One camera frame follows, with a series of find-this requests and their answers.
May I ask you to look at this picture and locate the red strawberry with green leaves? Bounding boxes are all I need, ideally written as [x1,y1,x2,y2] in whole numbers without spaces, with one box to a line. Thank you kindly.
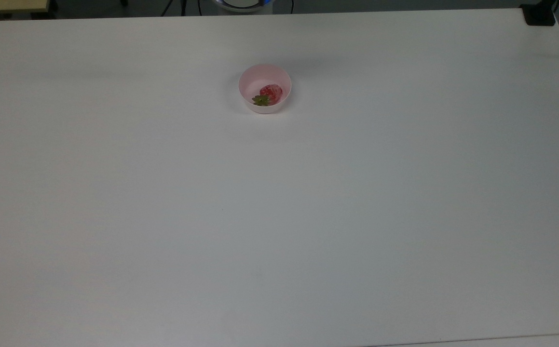
[252,84,284,107]

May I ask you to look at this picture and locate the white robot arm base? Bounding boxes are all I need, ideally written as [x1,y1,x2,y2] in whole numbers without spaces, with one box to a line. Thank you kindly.
[214,0,274,15]

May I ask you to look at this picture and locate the pink plastic bowl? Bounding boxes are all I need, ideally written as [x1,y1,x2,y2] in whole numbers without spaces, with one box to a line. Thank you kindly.
[238,64,293,115]

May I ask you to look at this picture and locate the black table clamp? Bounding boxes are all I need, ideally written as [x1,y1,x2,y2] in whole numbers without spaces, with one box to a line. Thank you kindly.
[519,0,559,27]

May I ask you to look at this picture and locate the beige wooden table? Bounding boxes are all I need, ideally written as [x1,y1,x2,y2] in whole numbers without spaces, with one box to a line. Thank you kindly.
[0,0,51,17]

